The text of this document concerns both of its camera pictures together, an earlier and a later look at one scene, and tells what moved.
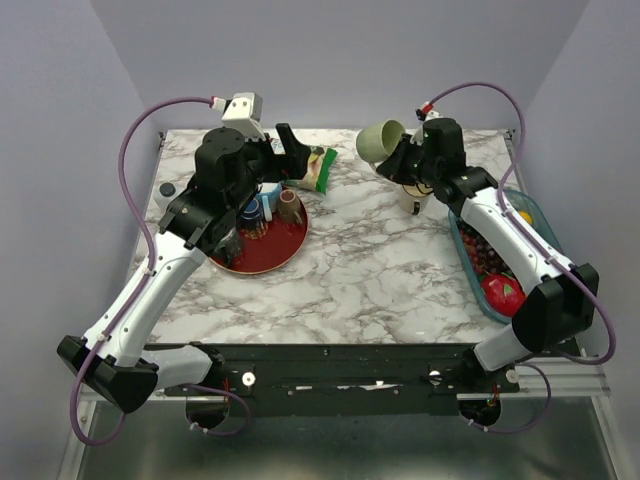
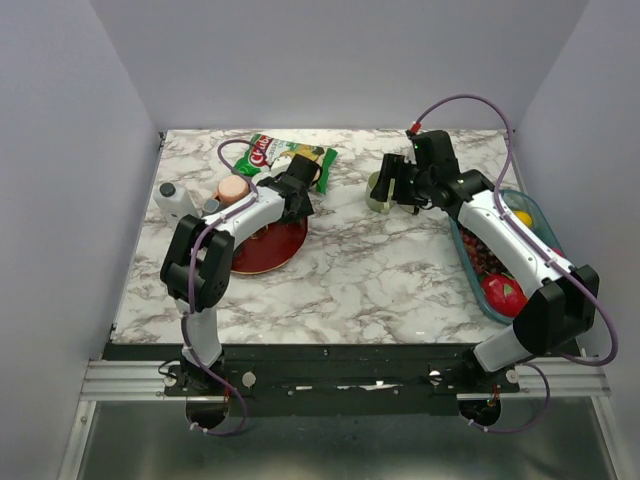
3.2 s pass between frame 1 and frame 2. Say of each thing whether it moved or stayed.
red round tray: stayed
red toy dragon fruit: stayed
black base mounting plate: stayed
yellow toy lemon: stayed
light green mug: moved
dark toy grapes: stayed
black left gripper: moved
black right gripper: moved
